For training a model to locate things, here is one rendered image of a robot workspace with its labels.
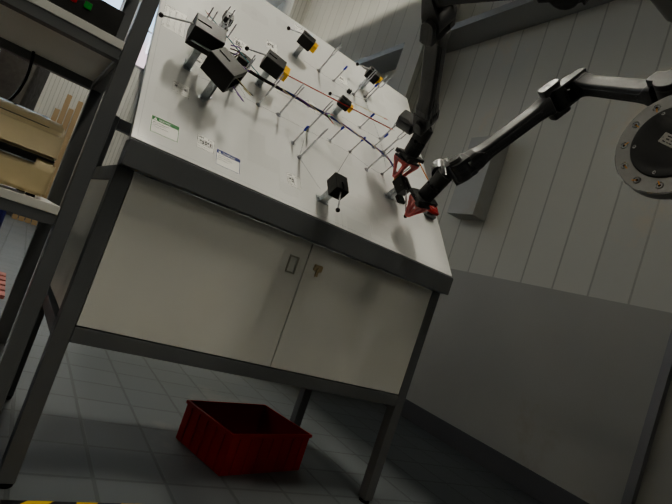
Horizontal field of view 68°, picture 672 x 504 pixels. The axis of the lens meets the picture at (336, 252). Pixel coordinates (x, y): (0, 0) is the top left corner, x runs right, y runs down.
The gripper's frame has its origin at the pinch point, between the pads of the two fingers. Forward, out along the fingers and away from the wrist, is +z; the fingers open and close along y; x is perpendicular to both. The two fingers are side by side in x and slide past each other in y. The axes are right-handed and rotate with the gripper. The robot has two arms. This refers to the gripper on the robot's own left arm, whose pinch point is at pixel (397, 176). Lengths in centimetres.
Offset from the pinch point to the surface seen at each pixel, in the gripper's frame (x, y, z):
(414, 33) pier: -243, -221, -45
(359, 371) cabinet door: 40, 15, 56
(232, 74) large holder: -10, 70, -13
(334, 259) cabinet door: 19.1, 30.3, 24.7
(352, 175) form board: -4.6, 16.2, 5.5
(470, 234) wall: -56, -177, 51
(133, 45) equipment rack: -10, 96, -12
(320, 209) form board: 11.0, 38.2, 12.1
